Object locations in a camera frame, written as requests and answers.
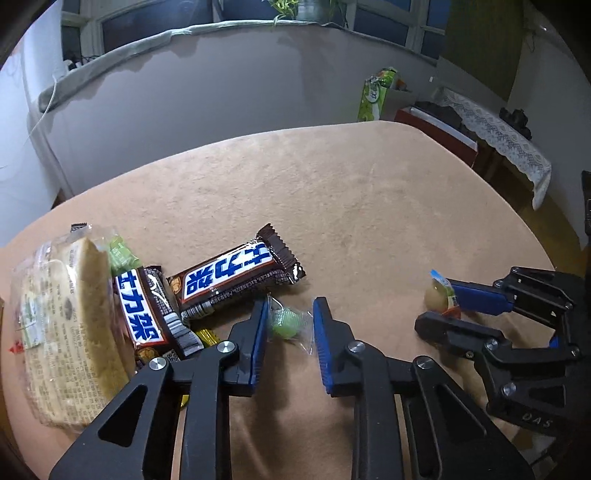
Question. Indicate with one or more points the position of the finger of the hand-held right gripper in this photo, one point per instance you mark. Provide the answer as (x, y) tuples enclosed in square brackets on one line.
[(443, 328), (480, 297)]

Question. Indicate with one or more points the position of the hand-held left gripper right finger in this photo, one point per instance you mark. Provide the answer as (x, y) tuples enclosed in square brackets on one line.
[(322, 344)]

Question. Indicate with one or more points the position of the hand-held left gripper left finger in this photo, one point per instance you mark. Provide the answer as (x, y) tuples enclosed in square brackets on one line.
[(258, 344)]

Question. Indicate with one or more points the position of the yellow jelly cup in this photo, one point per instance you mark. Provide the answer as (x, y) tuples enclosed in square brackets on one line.
[(436, 297)]

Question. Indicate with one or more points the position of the green jelly candy clear wrapper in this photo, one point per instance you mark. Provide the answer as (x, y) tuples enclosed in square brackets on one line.
[(288, 325)]

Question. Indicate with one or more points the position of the large brown chocolate bar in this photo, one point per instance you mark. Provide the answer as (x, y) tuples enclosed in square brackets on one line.
[(231, 277)]

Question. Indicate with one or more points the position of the small brown chocolate bar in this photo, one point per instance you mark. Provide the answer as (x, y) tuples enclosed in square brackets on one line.
[(143, 314)]

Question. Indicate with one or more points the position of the clear bread packet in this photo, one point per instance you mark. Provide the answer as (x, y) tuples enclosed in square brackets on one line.
[(69, 323)]

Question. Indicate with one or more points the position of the yellow wrapped candy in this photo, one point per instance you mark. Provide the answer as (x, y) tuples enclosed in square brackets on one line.
[(207, 336)]

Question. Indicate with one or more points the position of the gold wrapped candy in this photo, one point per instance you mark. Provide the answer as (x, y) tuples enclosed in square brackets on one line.
[(147, 354)]

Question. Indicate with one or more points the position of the green wrapped candy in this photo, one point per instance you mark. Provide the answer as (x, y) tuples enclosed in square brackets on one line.
[(122, 254)]

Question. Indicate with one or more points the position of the side table with lace cloth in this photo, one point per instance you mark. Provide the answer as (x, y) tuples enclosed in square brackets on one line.
[(503, 134)]

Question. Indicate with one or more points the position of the red cabinet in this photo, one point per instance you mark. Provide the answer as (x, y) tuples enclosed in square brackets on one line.
[(443, 136)]

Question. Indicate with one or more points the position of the black bag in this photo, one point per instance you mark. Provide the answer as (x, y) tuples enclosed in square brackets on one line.
[(438, 113)]

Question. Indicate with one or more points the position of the small dark packet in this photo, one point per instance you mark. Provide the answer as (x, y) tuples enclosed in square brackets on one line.
[(79, 227)]

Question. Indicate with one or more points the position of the green snack box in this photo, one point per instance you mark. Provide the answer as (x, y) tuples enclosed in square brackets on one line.
[(374, 99)]

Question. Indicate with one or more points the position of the dark green curtain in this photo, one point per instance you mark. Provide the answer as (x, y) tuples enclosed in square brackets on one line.
[(480, 46)]

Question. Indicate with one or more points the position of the grey windowsill pad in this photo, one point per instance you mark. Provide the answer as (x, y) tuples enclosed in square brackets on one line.
[(138, 46)]

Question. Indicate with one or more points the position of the green potted plant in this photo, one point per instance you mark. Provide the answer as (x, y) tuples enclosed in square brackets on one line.
[(295, 9)]

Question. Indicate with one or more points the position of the black camera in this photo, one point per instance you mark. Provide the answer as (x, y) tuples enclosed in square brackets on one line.
[(515, 119)]

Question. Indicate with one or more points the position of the white window frame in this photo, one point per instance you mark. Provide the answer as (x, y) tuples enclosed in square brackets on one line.
[(415, 32)]

